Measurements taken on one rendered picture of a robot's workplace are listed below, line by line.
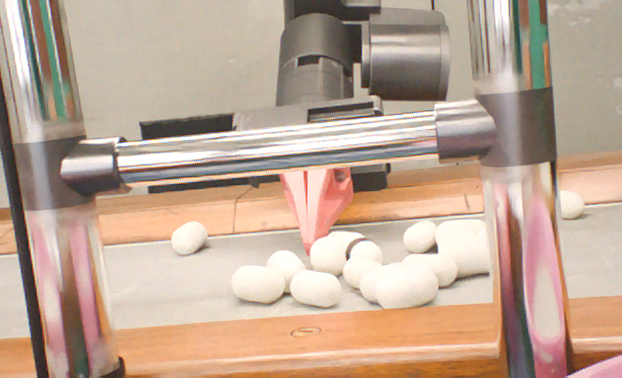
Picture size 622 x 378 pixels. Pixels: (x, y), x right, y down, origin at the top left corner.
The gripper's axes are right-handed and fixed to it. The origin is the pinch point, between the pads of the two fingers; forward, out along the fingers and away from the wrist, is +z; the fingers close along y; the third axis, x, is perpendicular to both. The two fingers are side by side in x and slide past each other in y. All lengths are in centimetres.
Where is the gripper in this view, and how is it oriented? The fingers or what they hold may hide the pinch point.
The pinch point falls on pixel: (310, 239)
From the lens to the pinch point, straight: 53.6
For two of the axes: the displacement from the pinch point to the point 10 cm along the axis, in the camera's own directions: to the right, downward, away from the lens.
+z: -0.2, 7.4, -6.7
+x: 1.7, 6.7, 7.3
